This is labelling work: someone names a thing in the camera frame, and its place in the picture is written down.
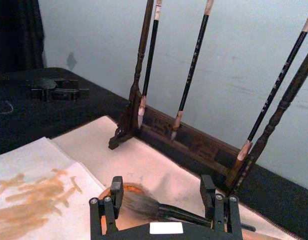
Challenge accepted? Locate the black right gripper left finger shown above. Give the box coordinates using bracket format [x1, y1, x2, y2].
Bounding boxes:
[89, 175, 125, 237]

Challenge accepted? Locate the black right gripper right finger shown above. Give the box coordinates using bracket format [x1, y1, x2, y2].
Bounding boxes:
[200, 174, 243, 240]

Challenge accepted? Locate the large grey-bristled brush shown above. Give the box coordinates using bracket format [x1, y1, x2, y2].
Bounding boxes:
[121, 189, 256, 232]

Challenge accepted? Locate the orange ceramic dish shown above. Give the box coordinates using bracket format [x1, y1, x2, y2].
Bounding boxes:
[98, 182, 279, 240]

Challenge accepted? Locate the cream felt mat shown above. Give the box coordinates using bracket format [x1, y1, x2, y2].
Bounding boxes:
[51, 114, 298, 240]

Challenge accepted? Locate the dark wooden brush rack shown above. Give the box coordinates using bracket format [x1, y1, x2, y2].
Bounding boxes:
[108, 0, 308, 197]

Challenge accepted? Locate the white paper with brown strokes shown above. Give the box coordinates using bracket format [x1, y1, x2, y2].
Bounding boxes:
[0, 136, 107, 240]

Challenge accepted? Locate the black table cloth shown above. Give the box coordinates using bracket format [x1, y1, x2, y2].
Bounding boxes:
[0, 66, 308, 240]

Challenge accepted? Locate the dark curtain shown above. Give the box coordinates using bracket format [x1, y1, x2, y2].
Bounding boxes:
[0, 0, 46, 74]

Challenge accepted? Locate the black-handled calligraphy brush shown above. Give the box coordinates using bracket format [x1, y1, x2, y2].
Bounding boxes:
[170, 0, 215, 142]
[225, 8, 308, 187]
[138, 0, 163, 129]

